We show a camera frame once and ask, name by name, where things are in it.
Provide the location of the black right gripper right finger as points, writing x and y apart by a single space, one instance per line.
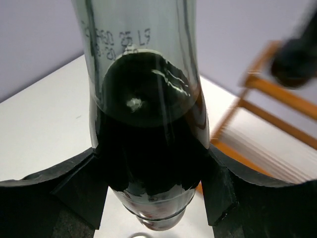
243 203

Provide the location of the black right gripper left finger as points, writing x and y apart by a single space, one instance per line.
64 201

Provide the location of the cola glass bottle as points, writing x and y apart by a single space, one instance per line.
295 63
148 119

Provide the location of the orange wooden shelf rack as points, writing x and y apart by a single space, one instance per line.
260 140

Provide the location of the silver blue can rear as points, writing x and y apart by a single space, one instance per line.
139 235

